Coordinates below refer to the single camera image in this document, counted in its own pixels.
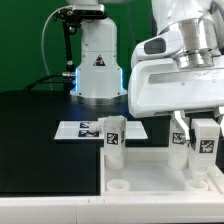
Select white right fence bar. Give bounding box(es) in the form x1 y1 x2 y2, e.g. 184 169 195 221
208 166 224 195

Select grey camera cable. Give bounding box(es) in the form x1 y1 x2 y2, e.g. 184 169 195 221
41 6 64 92

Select white square tabletop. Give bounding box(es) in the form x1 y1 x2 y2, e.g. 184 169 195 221
100 148 221 195

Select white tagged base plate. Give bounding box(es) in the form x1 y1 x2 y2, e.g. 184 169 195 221
54 121 147 140

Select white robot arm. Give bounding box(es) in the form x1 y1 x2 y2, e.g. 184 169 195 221
66 0 224 131

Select black cables on table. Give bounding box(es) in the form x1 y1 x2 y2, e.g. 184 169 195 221
23 72 77 93

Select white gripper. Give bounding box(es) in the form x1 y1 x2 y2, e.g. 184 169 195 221
128 56 224 143

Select white fence bar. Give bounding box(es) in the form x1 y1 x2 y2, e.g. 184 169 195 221
0 195 224 224
208 166 224 195

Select white front fence bar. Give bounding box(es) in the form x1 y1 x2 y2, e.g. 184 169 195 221
0 195 224 224

